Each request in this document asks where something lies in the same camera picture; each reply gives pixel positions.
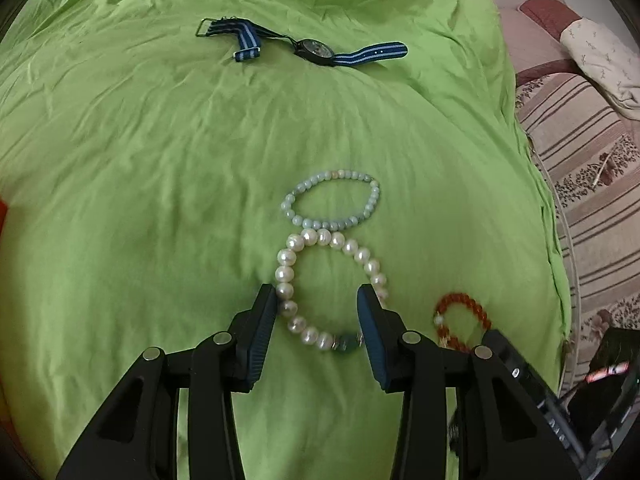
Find blue striped strap wristwatch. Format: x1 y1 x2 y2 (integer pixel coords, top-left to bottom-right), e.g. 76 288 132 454
194 17 408 67

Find green bed sheet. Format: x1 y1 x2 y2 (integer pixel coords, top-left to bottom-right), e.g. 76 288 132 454
0 0 573 480

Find white stick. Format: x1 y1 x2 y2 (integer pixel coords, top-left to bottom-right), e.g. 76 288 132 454
592 152 613 191

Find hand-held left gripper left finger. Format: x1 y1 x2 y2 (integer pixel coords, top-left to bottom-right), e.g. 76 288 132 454
56 284 278 480

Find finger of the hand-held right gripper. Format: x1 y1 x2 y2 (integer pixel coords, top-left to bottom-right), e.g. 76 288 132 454
482 329 556 411

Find red-brown cushion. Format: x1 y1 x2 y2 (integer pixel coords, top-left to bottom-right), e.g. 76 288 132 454
515 0 583 86

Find pale green bead bracelet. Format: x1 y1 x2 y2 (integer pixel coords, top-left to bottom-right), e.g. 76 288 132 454
280 169 381 232

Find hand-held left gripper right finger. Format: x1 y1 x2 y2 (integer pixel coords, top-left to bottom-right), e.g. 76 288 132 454
356 284 588 480

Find white pearl bracelet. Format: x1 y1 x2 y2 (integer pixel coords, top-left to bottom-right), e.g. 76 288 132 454
275 228 388 353

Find white patterned cloth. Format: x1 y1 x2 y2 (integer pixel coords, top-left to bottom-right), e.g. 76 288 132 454
560 16 640 121

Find red bead bracelet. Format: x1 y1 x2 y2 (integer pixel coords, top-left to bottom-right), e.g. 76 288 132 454
433 292 491 353

